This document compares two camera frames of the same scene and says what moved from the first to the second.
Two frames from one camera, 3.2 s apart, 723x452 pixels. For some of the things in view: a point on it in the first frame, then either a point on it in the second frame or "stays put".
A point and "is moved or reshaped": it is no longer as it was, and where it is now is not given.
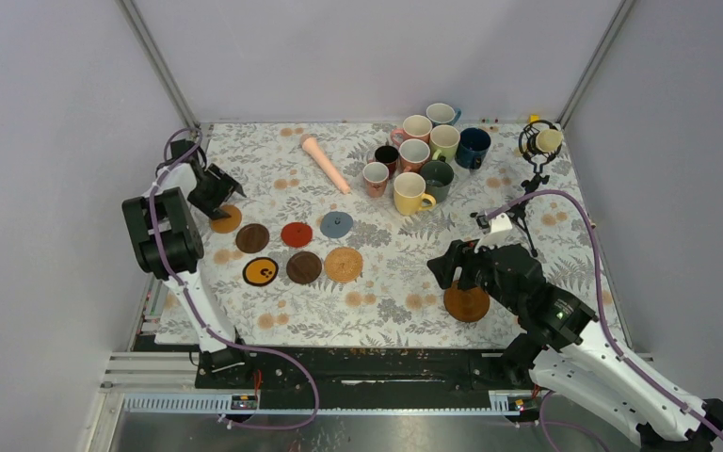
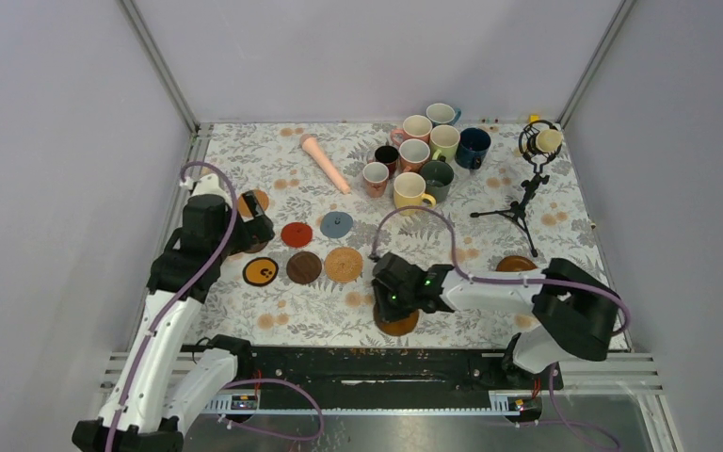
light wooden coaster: x=344 y=264 stays put
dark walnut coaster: x=304 y=267 stays put
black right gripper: x=458 y=253 to x=387 y=312
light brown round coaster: x=227 y=224 is moved or reshaped
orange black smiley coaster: x=259 y=271 stays put
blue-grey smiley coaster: x=336 y=224 stays put
